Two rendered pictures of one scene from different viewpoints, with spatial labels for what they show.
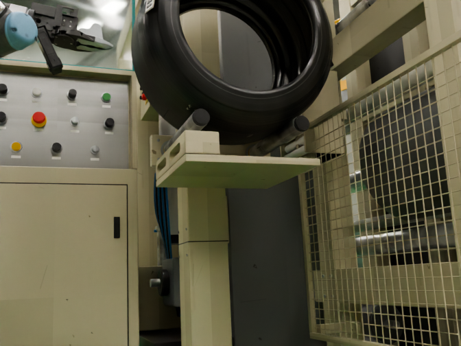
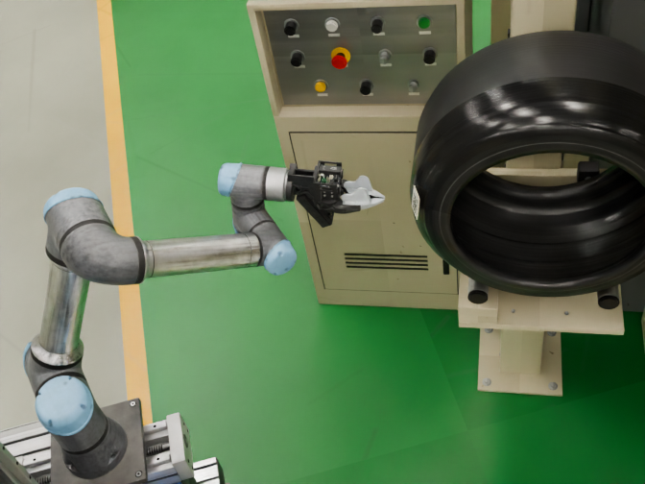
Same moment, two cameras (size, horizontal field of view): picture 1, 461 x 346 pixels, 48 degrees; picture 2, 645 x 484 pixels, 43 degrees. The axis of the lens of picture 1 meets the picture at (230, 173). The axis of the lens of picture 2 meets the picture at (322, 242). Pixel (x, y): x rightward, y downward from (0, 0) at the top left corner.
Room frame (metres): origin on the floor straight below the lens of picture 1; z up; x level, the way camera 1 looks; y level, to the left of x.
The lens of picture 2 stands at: (0.19, -0.37, 2.40)
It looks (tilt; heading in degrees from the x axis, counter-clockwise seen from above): 48 degrees down; 38
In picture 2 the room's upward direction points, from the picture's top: 12 degrees counter-clockwise
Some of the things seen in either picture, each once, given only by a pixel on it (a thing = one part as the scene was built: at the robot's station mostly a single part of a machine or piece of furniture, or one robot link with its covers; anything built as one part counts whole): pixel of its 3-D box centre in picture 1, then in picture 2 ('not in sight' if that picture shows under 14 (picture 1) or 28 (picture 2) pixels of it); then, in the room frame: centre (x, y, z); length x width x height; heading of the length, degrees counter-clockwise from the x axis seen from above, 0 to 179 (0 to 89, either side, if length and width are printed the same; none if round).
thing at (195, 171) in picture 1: (232, 173); (538, 267); (1.45, -0.01, 0.80); 0.37 x 0.36 x 0.02; 110
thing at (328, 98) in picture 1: (308, 119); not in sight; (1.79, -0.29, 1.05); 0.20 x 0.15 x 0.30; 20
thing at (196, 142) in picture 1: (184, 158); (480, 255); (1.41, 0.13, 0.84); 0.36 x 0.09 x 0.06; 20
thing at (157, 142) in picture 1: (212, 152); (540, 186); (1.62, 0.05, 0.90); 0.40 x 0.03 x 0.10; 110
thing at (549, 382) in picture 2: not in sight; (519, 356); (1.69, 0.10, 0.01); 0.27 x 0.27 x 0.02; 20
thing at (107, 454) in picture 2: not in sight; (88, 438); (0.61, 0.77, 0.77); 0.15 x 0.15 x 0.10
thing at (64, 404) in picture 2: not in sight; (69, 410); (0.62, 0.77, 0.88); 0.13 x 0.12 x 0.14; 58
